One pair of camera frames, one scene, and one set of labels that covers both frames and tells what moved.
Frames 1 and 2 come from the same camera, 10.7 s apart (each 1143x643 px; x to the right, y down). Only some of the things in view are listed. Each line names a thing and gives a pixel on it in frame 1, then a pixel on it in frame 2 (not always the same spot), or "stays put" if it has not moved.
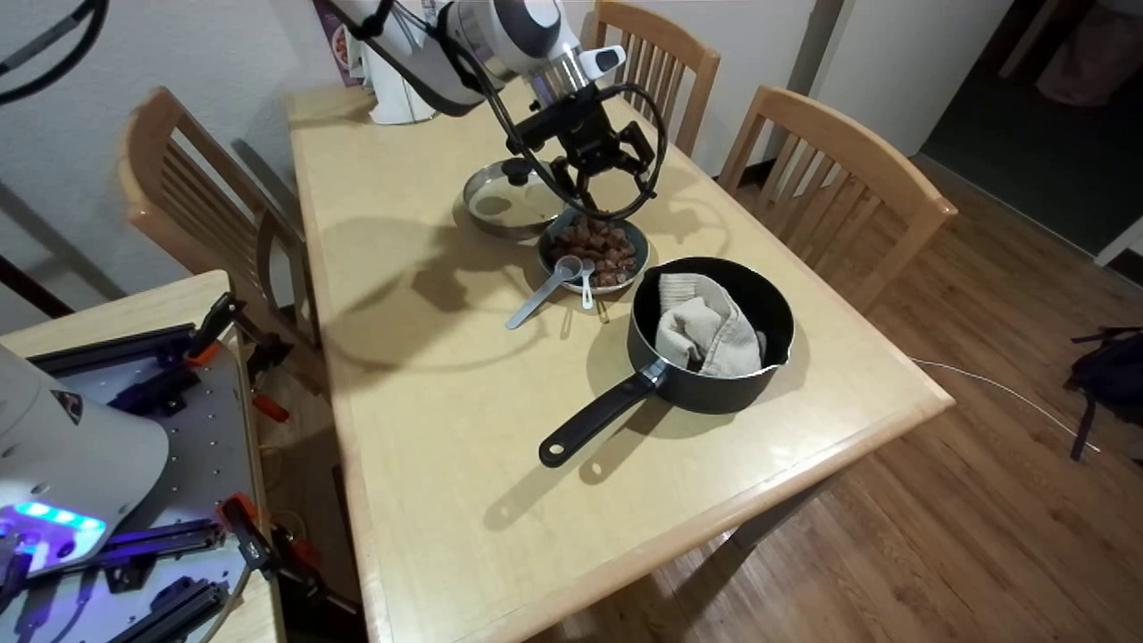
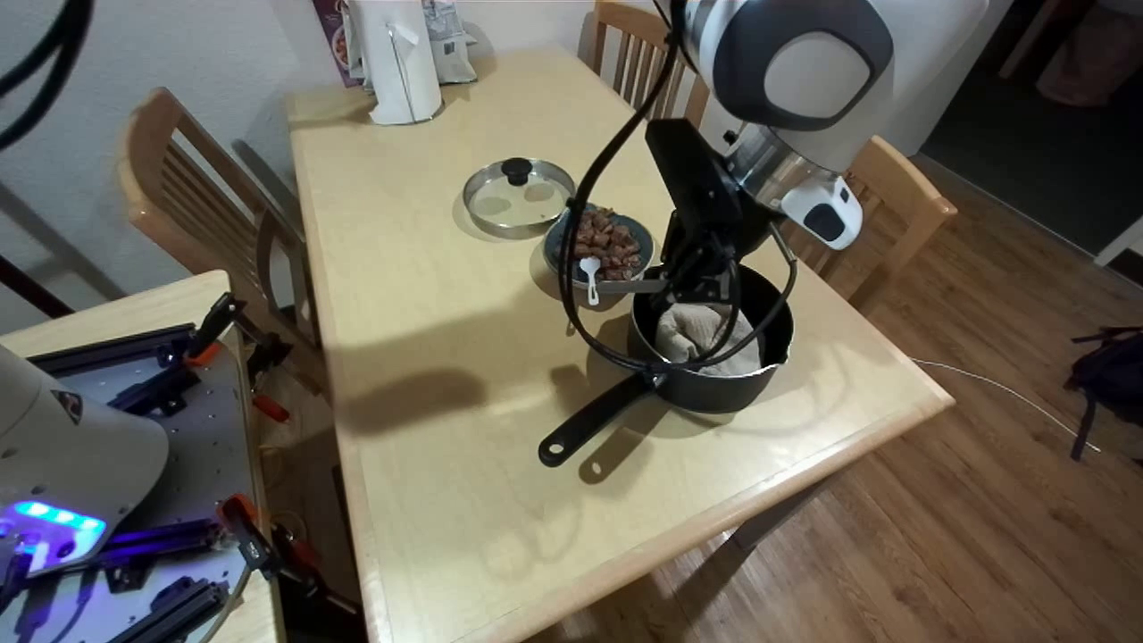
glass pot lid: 509,192 stays put
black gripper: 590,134 -> 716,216
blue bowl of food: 608,243 stays put
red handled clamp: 282,552 stays put
